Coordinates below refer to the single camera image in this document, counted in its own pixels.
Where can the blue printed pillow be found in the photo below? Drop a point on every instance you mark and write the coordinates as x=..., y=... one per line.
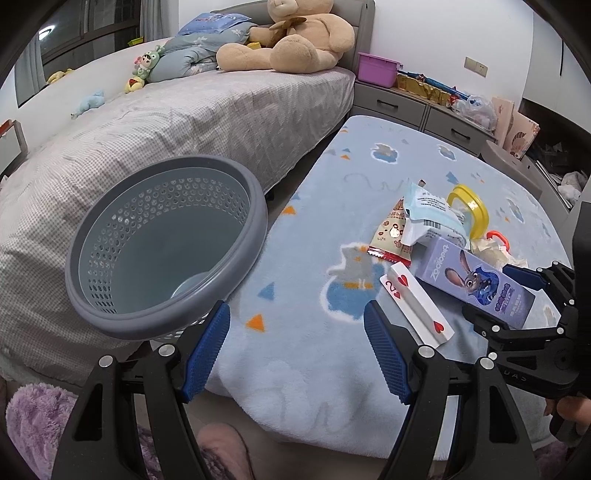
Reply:
x=212, y=23

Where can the green hooded doll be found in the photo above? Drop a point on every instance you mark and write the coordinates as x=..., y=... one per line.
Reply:
x=147, y=62

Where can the bed with checked grey sheet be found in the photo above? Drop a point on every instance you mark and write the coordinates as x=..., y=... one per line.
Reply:
x=138, y=134

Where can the light blue plush toy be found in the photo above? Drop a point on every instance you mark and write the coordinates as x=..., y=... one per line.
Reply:
x=90, y=102

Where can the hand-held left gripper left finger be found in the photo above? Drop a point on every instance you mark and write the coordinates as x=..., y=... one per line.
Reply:
x=205, y=350

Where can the wall switch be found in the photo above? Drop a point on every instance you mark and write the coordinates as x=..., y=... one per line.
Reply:
x=476, y=66

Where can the grey drawer cabinet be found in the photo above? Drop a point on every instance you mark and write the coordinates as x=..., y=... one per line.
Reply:
x=392, y=108

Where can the purple fleece cloth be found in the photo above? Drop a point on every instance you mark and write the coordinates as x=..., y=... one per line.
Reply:
x=46, y=415

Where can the purple rabbit print box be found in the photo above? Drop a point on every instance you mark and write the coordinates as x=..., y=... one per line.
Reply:
x=461, y=277

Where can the dark window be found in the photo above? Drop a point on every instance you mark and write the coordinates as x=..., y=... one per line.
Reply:
x=83, y=32

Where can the cream red snack packet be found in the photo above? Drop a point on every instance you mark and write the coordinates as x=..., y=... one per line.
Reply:
x=388, y=235

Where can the grey perforated plastic basket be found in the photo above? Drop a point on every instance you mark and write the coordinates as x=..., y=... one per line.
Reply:
x=161, y=249

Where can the pink cardboard boxes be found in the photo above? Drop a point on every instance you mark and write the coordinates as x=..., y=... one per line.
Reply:
x=517, y=129

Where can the clear plastic bag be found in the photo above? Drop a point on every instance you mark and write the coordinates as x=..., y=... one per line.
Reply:
x=475, y=110

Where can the crumpled cream wrapper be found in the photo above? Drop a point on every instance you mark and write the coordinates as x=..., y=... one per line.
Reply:
x=489, y=253

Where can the white blue packet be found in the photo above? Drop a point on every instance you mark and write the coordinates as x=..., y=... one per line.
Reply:
x=434, y=205

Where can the purple plastic bin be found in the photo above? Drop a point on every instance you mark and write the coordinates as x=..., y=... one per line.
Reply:
x=376, y=69

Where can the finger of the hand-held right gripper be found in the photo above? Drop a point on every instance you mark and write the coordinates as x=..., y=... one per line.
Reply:
x=521, y=275
x=498, y=321

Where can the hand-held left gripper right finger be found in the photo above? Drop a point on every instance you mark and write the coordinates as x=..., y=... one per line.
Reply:
x=385, y=355

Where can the person's right hand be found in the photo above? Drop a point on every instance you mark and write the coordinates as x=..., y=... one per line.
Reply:
x=572, y=408

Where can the grey low cabinet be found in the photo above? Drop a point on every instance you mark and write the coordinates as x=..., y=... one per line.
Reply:
x=512, y=166

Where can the grey curtain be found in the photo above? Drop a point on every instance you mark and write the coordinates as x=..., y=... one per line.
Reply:
x=150, y=16

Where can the light blue quilt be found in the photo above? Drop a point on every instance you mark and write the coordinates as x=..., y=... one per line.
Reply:
x=184, y=57

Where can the yellow red plush toy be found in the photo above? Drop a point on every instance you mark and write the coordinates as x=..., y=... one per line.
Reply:
x=134, y=85

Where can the playing card box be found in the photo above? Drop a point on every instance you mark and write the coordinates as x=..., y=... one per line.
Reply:
x=415, y=304

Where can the gold foil boxes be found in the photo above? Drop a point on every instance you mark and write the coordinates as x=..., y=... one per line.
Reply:
x=422, y=90

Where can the white cabinet with red top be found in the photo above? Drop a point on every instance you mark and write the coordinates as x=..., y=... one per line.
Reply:
x=11, y=143

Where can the blue printed blanket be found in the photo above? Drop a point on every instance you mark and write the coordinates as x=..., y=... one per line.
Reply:
x=323, y=194

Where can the large tan teddy bear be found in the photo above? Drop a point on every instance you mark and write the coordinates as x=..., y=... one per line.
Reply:
x=300, y=46

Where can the pink fuzzy slipper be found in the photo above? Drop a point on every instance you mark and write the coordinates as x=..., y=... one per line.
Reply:
x=226, y=452

